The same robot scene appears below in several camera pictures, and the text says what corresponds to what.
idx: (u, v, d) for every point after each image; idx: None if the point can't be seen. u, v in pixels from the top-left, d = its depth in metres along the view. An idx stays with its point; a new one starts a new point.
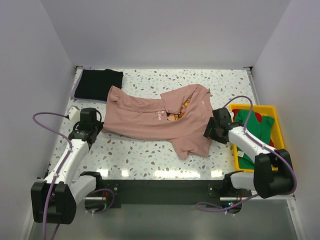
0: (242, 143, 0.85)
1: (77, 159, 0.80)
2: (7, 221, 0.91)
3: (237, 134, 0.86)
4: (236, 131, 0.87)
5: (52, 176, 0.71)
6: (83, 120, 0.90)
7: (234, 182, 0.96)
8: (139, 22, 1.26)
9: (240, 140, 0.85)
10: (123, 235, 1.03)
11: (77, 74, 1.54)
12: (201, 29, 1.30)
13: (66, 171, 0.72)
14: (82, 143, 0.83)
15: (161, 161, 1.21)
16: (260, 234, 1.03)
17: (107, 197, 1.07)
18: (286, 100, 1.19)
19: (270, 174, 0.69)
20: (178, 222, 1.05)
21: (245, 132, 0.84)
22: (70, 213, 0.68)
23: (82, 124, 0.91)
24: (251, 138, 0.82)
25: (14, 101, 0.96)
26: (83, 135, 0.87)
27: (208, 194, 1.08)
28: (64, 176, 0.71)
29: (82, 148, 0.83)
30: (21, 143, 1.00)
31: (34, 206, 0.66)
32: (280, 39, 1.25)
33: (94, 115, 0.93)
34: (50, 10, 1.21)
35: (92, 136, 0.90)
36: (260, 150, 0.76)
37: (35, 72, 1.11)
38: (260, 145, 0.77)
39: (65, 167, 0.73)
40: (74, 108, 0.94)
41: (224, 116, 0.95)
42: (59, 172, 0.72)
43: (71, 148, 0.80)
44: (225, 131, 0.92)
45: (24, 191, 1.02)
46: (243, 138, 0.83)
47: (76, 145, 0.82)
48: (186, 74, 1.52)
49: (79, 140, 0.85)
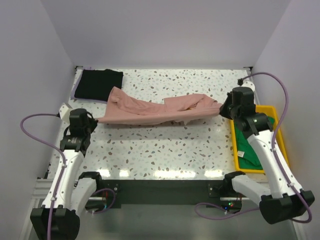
0: (263, 159, 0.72)
1: (73, 177, 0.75)
2: (7, 221, 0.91)
3: (262, 147, 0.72)
4: (262, 141, 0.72)
5: (49, 199, 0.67)
6: (73, 125, 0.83)
7: (236, 187, 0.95)
8: (139, 22, 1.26)
9: (263, 156, 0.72)
10: (123, 235, 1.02)
11: (77, 73, 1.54)
12: (201, 29, 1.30)
13: (63, 191, 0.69)
14: (76, 155, 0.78)
15: (161, 161, 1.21)
16: (261, 235, 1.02)
17: (107, 197, 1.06)
18: (287, 99, 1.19)
19: (284, 213, 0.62)
20: (178, 222, 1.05)
21: (274, 149, 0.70)
22: (74, 229, 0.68)
23: (73, 128, 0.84)
24: (278, 165, 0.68)
25: (15, 101, 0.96)
26: (76, 143, 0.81)
27: (208, 194, 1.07)
28: (63, 198, 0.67)
29: (77, 159, 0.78)
30: (20, 143, 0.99)
31: (36, 229, 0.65)
32: (280, 38, 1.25)
33: (85, 117, 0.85)
34: (50, 9, 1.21)
35: (85, 142, 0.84)
36: (285, 187, 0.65)
37: (35, 72, 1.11)
38: (287, 181, 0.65)
39: (61, 188, 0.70)
40: (64, 107, 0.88)
41: (248, 104, 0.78)
42: (56, 194, 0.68)
43: (65, 163, 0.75)
44: (246, 127, 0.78)
45: (23, 191, 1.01)
46: (268, 157, 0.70)
47: (70, 159, 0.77)
48: (186, 74, 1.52)
49: (72, 150, 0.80)
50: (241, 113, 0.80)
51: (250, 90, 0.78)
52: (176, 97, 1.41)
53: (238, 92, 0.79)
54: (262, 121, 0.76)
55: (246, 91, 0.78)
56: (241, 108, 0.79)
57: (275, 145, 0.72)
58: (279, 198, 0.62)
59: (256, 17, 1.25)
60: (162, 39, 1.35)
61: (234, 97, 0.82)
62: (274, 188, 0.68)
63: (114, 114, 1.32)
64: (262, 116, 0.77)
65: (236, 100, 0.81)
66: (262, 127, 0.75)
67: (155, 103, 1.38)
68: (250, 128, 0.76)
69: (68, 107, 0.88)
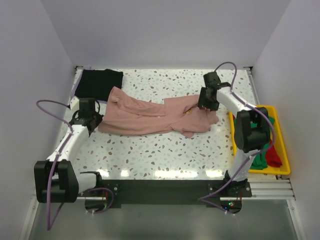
0: (228, 102, 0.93)
1: (78, 142, 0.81)
2: (7, 221, 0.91)
3: (224, 94, 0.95)
4: (223, 91, 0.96)
5: (54, 155, 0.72)
6: (82, 109, 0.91)
7: (230, 172, 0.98)
8: (139, 21, 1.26)
9: (227, 100, 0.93)
10: (123, 235, 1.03)
11: (77, 73, 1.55)
12: (201, 29, 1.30)
13: (68, 151, 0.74)
14: (83, 128, 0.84)
15: (161, 161, 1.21)
16: (260, 235, 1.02)
17: (107, 197, 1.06)
18: (286, 99, 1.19)
19: (247, 127, 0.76)
20: (178, 222, 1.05)
21: (232, 91, 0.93)
22: (74, 192, 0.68)
23: (82, 111, 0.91)
24: (235, 99, 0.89)
25: (15, 101, 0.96)
26: (83, 121, 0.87)
27: (208, 194, 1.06)
28: (67, 155, 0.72)
29: (83, 133, 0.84)
30: (20, 143, 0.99)
31: (37, 185, 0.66)
32: (280, 38, 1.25)
33: (93, 105, 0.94)
34: (50, 10, 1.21)
35: (91, 124, 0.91)
36: (242, 107, 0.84)
37: (34, 73, 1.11)
38: (242, 104, 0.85)
39: (67, 147, 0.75)
40: (75, 98, 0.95)
41: (213, 78, 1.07)
42: (61, 151, 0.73)
43: (72, 132, 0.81)
44: (214, 91, 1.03)
45: (23, 191, 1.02)
46: (229, 97, 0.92)
47: (77, 130, 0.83)
48: (186, 74, 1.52)
49: (79, 125, 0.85)
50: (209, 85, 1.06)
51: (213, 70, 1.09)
52: (175, 97, 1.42)
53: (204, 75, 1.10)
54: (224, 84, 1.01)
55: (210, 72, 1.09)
56: (209, 82, 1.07)
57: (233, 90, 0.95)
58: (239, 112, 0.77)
59: (256, 17, 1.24)
60: (162, 39, 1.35)
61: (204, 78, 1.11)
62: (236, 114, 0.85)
63: (113, 115, 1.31)
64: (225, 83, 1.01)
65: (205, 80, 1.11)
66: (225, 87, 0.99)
67: (155, 103, 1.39)
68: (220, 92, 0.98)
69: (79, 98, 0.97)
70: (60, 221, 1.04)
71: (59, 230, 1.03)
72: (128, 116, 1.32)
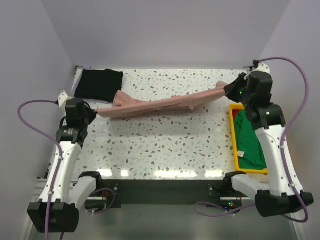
0: (267, 150, 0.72)
1: (71, 167, 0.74)
2: (7, 222, 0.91)
3: (271, 143, 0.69)
4: (270, 136, 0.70)
5: (47, 193, 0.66)
6: (69, 116, 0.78)
7: (234, 184, 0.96)
8: (139, 22, 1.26)
9: (268, 151, 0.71)
10: (123, 235, 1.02)
11: (77, 73, 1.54)
12: (201, 29, 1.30)
13: (60, 185, 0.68)
14: (73, 147, 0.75)
15: (161, 161, 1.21)
16: (260, 235, 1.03)
17: (107, 197, 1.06)
18: (287, 99, 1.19)
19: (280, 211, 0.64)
20: (178, 222, 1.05)
21: (281, 147, 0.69)
22: (74, 219, 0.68)
23: (69, 119, 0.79)
24: (283, 162, 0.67)
25: (15, 101, 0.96)
26: (72, 135, 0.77)
27: (208, 194, 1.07)
28: (60, 192, 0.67)
29: (74, 152, 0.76)
30: (20, 143, 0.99)
31: (35, 222, 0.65)
32: (280, 38, 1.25)
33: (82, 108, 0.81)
34: (50, 10, 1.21)
35: (82, 134, 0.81)
36: (286, 186, 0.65)
37: (34, 73, 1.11)
38: (289, 181, 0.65)
39: (59, 180, 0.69)
40: (64, 94, 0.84)
41: (264, 93, 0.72)
42: (53, 188, 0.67)
43: (61, 156, 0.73)
44: (257, 119, 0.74)
45: (23, 191, 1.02)
46: (274, 152, 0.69)
47: (67, 150, 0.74)
48: (187, 74, 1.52)
49: (69, 142, 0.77)
50: (253, 102, 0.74)
51: (269, 78, 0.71)
52: None
53: (255, 77, 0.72)
54: (278, 112, 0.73)
55: (264, 78, 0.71)
56: (255, 98, 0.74)
57: (284, 142, 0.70)
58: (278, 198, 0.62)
59: (257, 17, 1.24)
60: (163, 39, 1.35)
61: (251, 82, 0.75)
62: (273, 183, 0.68)
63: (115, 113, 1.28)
64: (275, 106, 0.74)
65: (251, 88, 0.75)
66: (275, 120, 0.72)
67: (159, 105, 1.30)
68: (259, 121, 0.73)
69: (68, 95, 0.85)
70: None
71: None
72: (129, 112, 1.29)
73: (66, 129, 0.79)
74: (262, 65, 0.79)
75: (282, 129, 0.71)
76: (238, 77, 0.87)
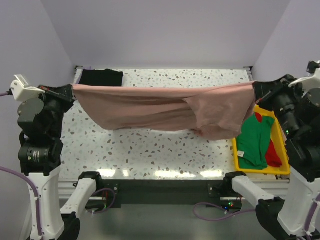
0: (297, 190, 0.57)
1: (54, 199, 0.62)
2: (7, 222, 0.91)
3: (305, 194, 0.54)
4: (308, 189, 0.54)
5: (37, 234, 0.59)
6: (30, 133, 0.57)
7: (236, 185, 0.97)
8: (139, 22, 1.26)
9: (298, 196, 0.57)
10: (123, 235, 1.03)
11: (77, 73, 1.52)
12: (201, 29, 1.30)
13: (49, 225, 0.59)
14: (48, 180, 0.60)
15: (161, 161, 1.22)
16: (260, 235, 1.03)
17: (107, 197, 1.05)
18: None
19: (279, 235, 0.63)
20: (178, 222, 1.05)
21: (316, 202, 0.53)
22: (75, 230, 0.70)
23: (32, 134, 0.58)
24: (308, 217, 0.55)
25: (15, 101, 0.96)
26: (40, 161, 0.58)
27: (208, 194, 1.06)
28: (52, 231, 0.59)
29: (51, 183, 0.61)
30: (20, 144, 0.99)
31: None
32: (280, 38, 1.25)
33: (44, 117, 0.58)
34: (50, 10, 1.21)
35: (54, 153, 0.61)
36: (300, 232, 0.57)
37: (34, 73, 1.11)
38: (305, 228, 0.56)
39: (45, 221, 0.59)
40: (18, 84, 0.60)
41: None
42: (42, 229, 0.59)
43: (38, 196, 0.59)
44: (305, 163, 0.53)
45: (23, 192, 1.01)
46: (305, 203, 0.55)
47: (41, 186, 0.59)
48: (186, 74, 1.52)
49: (39, 173, 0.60)
50: (303, 135, 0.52)
51: None
52: None
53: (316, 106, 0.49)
54: None
55: None
56: (308, 133, 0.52)
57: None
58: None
59: (256, 17, 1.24)
60: (163, 39, 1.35)
61: (305, 108, 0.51)
62: (285, 216, 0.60)
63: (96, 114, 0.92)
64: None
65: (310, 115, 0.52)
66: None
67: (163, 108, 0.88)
68: (306, 164, 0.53)
69: (25, 86, 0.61)
70: None
71: None
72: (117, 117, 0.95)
73: (31, 149, 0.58)
74: None
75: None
76: (280, 84, 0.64)
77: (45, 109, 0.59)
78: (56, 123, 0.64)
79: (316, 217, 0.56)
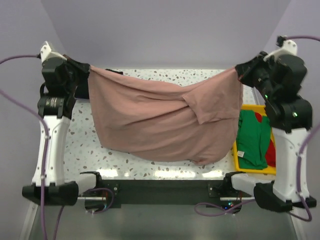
0: (281, 154, 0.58)
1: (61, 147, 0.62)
2: (7, 221, 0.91)
3: (288, 149, 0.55)
4: (289, 142, 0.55)
5: (38, 176, 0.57)
6: (48, 82, 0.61)
7: (235, 184, 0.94)
8: (139, 22, 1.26)
9: (282, 154, 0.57)
10: (123, 235, 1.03)
11: None
12: (201, 29, 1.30)
13: (52, 167, 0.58)
14: (60, 123, 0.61)
15: (161, 161, 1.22)
16: (260, 235, 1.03)
17: (107, 197, 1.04)
18: None
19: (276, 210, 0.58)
20: (178, 222, 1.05)
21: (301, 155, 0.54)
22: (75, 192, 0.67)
23: (50, 86, 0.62)
24: (297, 173, 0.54)
25: (15, 101, 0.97)
26: (56, 107, 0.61)
27: (208, 194, 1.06)
28: (54, 175, 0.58)
29: (62, 127, 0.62)
30: (20, 144, 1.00)
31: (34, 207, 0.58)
32: (280, 38, 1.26)
33: (64, 72, 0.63)
34: (50, 11, 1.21)
35: (69, 104, 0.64)
36: (292, 194, 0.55)
37: (34, 73, 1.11)
38: (297, 189, 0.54)
39: (50, 161, 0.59)
40: (46, 46, 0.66)
41: (293, 86, 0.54)
42: (44, 170, 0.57)
43: (48, 136, 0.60)
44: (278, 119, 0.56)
45: (23, 191, 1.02)
46: (290, 159, 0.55)
47: (53, 128, 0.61)
48: (186, 74, 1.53)
49: (54, 115, 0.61)
50: (276, 94, 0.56)
51: (304, 67, 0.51)
52: None
53: (285, 65, 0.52)
54: (306, 110, 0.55)
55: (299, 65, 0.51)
56: (279, 91, 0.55)
57: (305, 151, 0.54)
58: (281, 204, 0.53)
59: (256, 18, 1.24)
60: (163, 39, 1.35)
61: (277, 70, 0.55)
62: (278, 186, 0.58)
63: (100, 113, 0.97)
64: (304, 101, 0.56)
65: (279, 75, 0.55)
66: (302, 120, 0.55)
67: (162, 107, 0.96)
68: (281, 119, 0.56)
69: (52, 50, 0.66)
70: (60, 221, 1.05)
71: (60, 229, 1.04)
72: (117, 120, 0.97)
73: (48, 99, 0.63)
74: (288, 43, 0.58)
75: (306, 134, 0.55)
76: (256, 58, 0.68)
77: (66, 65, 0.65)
78: (72, 83, 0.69)
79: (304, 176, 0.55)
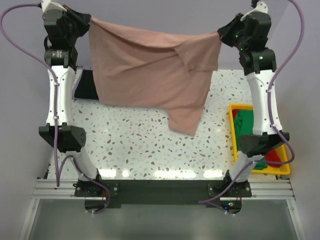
0: (255, 97, 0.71)
1: (69, 93, 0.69)
2: (7, 222, 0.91)
3: (259, 87, 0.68)
4: (259, 81, 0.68)
5: (52, 117, 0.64)
6: (51, 35, 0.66)
7: (232, 174, 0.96)
8: (139, 22, 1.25)
9: (256, 93, 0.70)
10: (122, 235, 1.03)
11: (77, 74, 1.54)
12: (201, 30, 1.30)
13: (63, 110, 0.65)
14: (66, 72, 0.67)
15: (161, 161, 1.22)
16: (260, 235, 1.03)
17: (107, 198, 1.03)
18: (287, 99, 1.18)
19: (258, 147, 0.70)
20: (178, 222, 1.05)
21: (269, 91, 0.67)
22: (83, 139, 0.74)
23: (53, 38, 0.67)
24: (268, 105, 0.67)
25: (15, 101, 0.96)
26: (61, 57, 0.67)
27: (208, 194, 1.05)
28: (66, 116, 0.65)
29: (68, 77, 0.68)
30: (19, 144, 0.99)
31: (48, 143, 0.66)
32: (280, 38, 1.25)
33: (64, 23, 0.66)
34: None
35: (73, 56, 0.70)
36: (266, 126, 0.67)
37: (34, 73, 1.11)
38: (270, 121, 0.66)
39: (61, 105, 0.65)
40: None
41: (260, 37, 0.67)
42: (57, 112, 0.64)
43: (56, 82, 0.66)
44: (249, 63, 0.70)
45: (22, 192, 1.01)
46: (261, 96, 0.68)
47: (61, 76, 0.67)
48: None
49: (60, 66, 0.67)
50: (248, 45, 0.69)
51: (268, 21, 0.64)
52: None
53: (254, 19, 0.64)
54: (271, 56, 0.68)
55: (264, 20, 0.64)
56: (249, 40, 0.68)
57: (272, 87, 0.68)
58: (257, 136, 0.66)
59: None
60: None
61: (248, 24, 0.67)
62: (256, 124, 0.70)
63: (99, 65, 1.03)
64: (269, 50, 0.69)
65: (248, 29, 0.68)
66: (267, 64, 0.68)
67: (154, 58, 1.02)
68: (251, 65, 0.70)
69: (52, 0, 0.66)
70: (60, 221, 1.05)
71: (60, 230, 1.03)
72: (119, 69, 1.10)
73: (54, 51, 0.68)
74: (260, 4, 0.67)
75: (272, 73, 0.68)
76: (234, 19, 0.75)
77: (65, 17, 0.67)
78: (72, 35, 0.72)
79: (275, 110, 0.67)
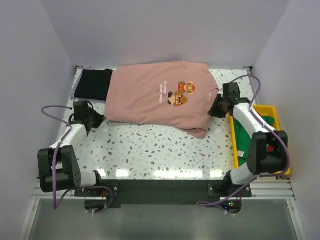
0: (244, 119, 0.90)
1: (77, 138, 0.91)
2: (8, 221, 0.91)
3: (242, 110, 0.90)
4: (241, 107, 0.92)
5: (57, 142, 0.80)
6: (77, 111, 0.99)
7: (234, 178, 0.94)
8: (139, 22, 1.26)
9: (243, 118, 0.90)
10: (122, 235, 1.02)
11: (77, 74, 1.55)
12: (201, 29, 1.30)
13: (69, 140, 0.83)
14: (80, 127, 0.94)
15: (161, 161, 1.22)
16: (260, 235, 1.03)
17: (107, 197, 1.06)
18: (287, 99, 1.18)
19: (263, 151, 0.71)
20: (177, 222, 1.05)
21: (250, 109, 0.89)
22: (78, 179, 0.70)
23: (78, 114, 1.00)
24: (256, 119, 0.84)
25: (15, 100, 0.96)
26: (80, 122, 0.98)
27: (208, 194, 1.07)
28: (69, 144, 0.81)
29: (80, 131, 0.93)
30: (20, 143, 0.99)
31: (41, 172, 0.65)
32: (280, 38, 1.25)
33: (87, 106, 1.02)
34: (50, 10, 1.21)
35: (88, 124, 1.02)
36: (260, 128, 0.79)
37: (34, 73, 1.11)
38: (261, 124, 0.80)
39: (68, 139, 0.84)
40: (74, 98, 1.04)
41: (234, 91, 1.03)
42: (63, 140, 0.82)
43: (71, 128, 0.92)
44: (231, 105, 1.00)
45: (22, 191, 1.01)
46: (246, 114, 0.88)
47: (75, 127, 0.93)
48: None
49: (78, 125, 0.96)
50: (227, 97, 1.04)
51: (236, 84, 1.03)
52: None
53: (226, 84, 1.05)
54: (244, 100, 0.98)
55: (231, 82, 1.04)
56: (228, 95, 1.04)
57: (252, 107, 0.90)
58: (255, 135, 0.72)
59: (257, 18, 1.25)
60: (163, 39, 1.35)
61: (224, 88, 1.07)
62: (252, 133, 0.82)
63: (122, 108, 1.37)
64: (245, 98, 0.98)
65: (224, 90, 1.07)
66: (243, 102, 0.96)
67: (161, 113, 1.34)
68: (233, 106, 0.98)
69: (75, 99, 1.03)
70: (60, 221, 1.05)
71: (60, 229, 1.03)
72: (128, 86, 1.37)
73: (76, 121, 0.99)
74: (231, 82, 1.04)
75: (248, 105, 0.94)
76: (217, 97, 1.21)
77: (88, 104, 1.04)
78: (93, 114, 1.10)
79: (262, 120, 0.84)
